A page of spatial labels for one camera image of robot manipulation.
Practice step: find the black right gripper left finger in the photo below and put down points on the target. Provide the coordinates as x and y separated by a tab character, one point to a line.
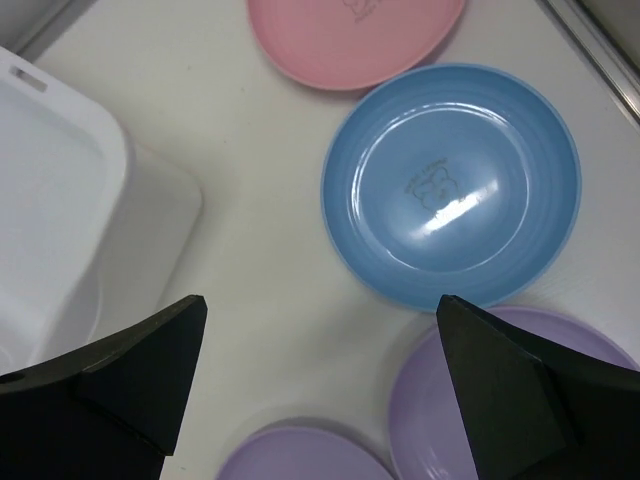
112	409

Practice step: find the pink plate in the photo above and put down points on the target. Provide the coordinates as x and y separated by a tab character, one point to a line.
350	45

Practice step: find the blue plate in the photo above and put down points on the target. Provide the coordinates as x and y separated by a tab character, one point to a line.
451	179

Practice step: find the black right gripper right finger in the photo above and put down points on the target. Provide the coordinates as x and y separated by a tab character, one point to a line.
534	409

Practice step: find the white plastic bin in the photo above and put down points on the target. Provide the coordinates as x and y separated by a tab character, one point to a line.
92	224

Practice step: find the light purple plate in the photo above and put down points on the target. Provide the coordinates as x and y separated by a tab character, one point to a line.
425	429

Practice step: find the purple plate front row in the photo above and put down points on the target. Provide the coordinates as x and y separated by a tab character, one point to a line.
296	452

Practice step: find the aluminium table edge rail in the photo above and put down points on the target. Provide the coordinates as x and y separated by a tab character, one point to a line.
601	52

